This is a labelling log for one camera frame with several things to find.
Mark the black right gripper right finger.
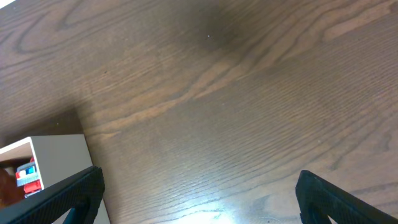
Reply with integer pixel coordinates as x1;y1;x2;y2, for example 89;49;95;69
295;170;397;224

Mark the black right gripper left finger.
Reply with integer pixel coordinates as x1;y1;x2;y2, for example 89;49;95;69
1;166;105;224

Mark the red toy fire truck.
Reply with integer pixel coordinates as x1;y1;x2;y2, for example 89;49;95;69
16;157;43;198

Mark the brown plush bear toy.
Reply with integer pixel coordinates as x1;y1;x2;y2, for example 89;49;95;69
0;169;25;209

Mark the white cardboard box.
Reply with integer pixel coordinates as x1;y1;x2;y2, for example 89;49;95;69
1;134;110;224

